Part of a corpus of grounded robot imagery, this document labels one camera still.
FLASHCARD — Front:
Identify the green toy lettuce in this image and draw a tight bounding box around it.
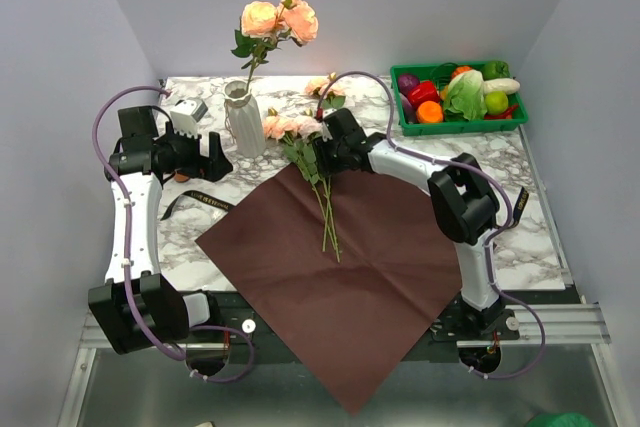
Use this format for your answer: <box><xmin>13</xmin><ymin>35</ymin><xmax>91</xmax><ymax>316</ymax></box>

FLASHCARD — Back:
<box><xmin>443</xmin><ymin>69</ymin><xmax>487</xmax><ymax>122</ymax></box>

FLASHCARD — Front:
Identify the red toy chili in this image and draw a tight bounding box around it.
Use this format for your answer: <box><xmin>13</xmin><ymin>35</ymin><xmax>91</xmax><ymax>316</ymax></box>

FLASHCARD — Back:
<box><xmin>484</xmin><ymin>104</ymin><xmax>519</xmax><ymax>120</ymax></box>

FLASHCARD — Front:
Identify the white toy radish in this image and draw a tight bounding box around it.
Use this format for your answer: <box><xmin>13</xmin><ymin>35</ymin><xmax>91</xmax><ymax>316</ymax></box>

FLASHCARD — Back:
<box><xmin>483</xmin><ymin>78</ymin><xmax>521</xmax><ymax>96</ymax></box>

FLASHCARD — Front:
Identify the white ribbed ceramic vase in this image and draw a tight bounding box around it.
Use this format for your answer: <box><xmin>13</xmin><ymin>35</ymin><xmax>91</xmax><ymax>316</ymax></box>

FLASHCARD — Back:
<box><xmin>224</xmin><ymin>80</ymin><xmax>266</xmax><ymax>158</ymax></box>

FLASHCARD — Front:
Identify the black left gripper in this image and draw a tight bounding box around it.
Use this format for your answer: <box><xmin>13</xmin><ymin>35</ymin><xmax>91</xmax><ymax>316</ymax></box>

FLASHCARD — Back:
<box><xmin>155</xmin><ymin>121</ymin><xmax>234</xmax><ymax>182</ymax></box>

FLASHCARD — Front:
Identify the orange toy fruit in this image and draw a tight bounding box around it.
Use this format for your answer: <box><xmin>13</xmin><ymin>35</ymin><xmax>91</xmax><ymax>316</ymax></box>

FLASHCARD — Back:
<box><xmin>416</xmin><ymin>101</ymin><xmax>444</xmax><ymax>124</ymax></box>

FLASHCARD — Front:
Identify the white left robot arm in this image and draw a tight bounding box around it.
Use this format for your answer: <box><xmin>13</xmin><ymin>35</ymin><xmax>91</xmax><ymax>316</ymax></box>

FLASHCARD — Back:
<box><xmin>88</xmin><ymin>106</ymin><xmax>233</xmax><ymax>354</ymax></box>

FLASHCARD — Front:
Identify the red wrapping paper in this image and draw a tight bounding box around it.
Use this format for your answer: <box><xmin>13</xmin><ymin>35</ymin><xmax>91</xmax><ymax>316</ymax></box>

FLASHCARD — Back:
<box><xmin>197</xmin><ymin>165</ymin><xmax>462</xmax><ymax>414</ymax></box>

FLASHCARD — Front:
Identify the green object at bottom edge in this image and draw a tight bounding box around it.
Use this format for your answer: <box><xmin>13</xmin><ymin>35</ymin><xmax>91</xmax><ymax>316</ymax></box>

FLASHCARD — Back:
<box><xmin>525</xmin><ymin>412</ymin><xmax>596</xmax><ymax>427</ymax></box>

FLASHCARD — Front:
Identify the black ribbon with gold text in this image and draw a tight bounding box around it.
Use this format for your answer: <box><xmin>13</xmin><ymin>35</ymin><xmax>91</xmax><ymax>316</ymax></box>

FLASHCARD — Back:
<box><xmin>160</xmin><ymin>187</ymin><xmax>529</xmax><ymax>228</ymax></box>

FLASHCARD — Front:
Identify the orange bottle with blue cap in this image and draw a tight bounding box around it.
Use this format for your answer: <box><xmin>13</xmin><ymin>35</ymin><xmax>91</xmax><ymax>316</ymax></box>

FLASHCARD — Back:
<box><xmin>174</xmin><ymin>173</ymin><xmax>189</xmax><ymax>183</ymax></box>

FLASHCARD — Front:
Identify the red toy bell pepper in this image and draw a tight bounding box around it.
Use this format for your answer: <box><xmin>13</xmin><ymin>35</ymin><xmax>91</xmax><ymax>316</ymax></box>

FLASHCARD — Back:
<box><xmin>407</xmin><ymin>80</ymin><xmax>441</xmax><ymax>110</ymax></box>

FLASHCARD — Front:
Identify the purple toy onion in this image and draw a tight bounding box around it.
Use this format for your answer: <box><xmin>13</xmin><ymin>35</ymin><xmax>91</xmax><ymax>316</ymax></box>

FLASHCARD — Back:
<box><xmin>396</xmin><ymin>73</ymin><xmax>421</xmax><ymax>96</ymax></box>

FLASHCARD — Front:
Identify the pink artificial flower bunch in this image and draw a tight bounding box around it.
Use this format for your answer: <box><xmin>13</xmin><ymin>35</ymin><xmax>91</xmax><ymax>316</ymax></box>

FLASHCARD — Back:
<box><xmin>262</xmin><ymin>72</ymin><xmax>346</xmax><ymax>262</ymax></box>

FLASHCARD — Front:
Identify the green toy lime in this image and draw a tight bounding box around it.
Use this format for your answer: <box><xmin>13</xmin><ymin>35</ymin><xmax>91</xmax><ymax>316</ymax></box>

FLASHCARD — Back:
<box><xmin>484</xmin><ymin>91</ymin><xmax>509</xmax><ymax>114</ymax></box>

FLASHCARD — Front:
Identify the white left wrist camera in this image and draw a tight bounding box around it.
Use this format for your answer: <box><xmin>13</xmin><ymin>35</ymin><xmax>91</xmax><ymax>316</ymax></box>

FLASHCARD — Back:
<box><xmin>169</xmin><ymin>98</ymin><xmax>208</xmax><ymax>138</ymax></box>

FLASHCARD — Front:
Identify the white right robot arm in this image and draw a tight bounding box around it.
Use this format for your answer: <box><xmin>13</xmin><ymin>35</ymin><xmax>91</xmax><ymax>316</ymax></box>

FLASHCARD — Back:
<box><xmin>312</xmin><ymin>109</ymin><xmax>504</xmax><ymax>339</ymax></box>

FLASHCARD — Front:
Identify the green toy bell pepper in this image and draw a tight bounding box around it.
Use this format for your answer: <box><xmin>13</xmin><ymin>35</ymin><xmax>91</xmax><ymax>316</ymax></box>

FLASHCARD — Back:
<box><xmin>481</xmin><ymin>60</ymin><xmax>511</xmax><ymax>81</ymax></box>

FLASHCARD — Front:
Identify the orange toy carrot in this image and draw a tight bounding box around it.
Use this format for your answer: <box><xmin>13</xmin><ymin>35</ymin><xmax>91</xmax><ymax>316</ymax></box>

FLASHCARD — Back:
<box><xmin>450</xmin><ymin>65</ymin><xmax>473</xmax><ymax>82</ymax></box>

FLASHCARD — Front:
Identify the aluminium extrusion rail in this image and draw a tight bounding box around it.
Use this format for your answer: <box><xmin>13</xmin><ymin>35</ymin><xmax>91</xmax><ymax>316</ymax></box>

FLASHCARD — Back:
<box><xmin>80</xmin><ymin>304</ymin><xmax>611</xmax><ymax>350</ymax></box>

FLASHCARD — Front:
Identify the green plastic basket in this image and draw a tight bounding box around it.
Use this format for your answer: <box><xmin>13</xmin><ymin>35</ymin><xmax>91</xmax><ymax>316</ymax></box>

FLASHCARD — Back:
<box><xmin>390</xmin><ymin>63</ymin><xmax>529</xmax><ymax>136</ymax></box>

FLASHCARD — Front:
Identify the peach rose stem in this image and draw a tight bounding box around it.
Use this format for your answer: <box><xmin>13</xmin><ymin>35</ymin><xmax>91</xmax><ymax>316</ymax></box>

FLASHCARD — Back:
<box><xmin>231</xmin><ymin>0</ymin><xmax>319</xmax><ymax>92</ymax></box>

